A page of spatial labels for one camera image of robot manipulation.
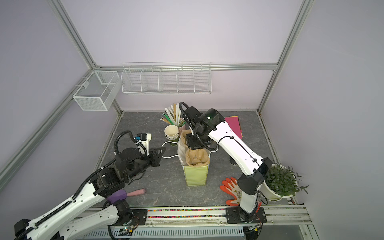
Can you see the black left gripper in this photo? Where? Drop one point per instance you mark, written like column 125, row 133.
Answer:
column 156, row 157

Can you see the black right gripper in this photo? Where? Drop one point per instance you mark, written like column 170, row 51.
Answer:
column 192, row 145

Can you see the brown pulp cup carrier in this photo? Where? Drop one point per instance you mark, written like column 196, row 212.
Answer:
column 191, row 158

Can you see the paper cups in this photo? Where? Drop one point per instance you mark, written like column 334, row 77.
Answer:
column 172, row 134

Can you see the green white paper bag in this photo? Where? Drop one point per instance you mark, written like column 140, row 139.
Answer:
column 193, row 176

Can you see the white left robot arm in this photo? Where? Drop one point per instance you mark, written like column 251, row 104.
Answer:
column 95, row 203

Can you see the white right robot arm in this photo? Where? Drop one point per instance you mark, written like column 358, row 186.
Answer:
column 210, row 131

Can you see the pink straw holder cup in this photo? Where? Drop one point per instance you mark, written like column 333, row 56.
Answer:
column 182, row 128

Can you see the bundle of wrapped straws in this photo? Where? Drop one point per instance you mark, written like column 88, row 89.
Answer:
column 173, row 116

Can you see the stack of black cup lids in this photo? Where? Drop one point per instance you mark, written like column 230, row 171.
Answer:
column 232, row 160

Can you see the orange white work glove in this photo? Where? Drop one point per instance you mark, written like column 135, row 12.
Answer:
column 230, row 187

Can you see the potted green plant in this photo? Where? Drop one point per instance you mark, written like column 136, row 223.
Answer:
column 281, row 183

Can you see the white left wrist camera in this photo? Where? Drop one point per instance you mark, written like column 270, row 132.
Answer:
column 142, row 143

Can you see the long white wire shelf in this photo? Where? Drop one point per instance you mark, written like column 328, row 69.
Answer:
column 167, row 78

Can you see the small white wire basket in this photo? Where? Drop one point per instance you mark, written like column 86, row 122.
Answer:
column 98, row 91

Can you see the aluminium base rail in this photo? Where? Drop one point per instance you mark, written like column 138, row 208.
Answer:
column 203, row 222

